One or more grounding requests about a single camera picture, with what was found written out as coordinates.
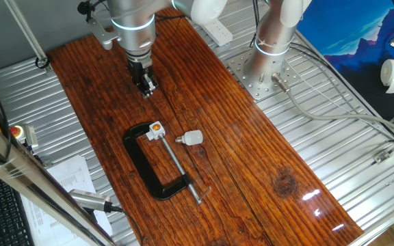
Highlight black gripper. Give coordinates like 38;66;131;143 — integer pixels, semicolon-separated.
125;47;159;100

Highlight white LED light bulb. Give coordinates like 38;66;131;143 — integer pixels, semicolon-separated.
175;129;205;147

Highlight white lamp socket adapter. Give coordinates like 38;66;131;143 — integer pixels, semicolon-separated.
145;120;167;141

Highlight black C-clamp with steel screw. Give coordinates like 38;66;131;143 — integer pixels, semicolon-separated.
122;122;212;206

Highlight white power strip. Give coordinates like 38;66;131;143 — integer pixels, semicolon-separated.
200;18;234;48

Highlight brown wooden board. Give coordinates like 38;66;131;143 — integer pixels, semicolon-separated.
46;6;365;246

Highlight printed paper sheet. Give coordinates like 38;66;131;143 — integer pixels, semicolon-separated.
21;155;114;246

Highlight thin aluminium pole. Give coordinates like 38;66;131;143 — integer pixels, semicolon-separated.
3;0;53;73

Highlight red emergency stop button box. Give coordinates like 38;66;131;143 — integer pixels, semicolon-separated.
9;122;40;152

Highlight black keyboard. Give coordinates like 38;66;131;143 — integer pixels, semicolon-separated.
0;165;36;246

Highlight blue mountain picture mat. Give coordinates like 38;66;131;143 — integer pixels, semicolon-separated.
295;0;394;121

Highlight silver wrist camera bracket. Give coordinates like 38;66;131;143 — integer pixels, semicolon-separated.
86;16;121;51

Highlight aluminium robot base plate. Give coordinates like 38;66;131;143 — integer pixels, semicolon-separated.
226;47;302;102

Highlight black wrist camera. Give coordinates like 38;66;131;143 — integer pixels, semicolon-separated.
77;0;97;22

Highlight silver camera on stand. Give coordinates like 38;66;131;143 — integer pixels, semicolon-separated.
68;189;113;213

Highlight black camera cable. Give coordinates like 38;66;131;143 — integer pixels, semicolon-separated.
109;204;145;246

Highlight long aluminium frame bar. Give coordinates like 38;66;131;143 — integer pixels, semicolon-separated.
0;100;118;246

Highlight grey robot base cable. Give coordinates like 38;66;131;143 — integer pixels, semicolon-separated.
271;72;394;137

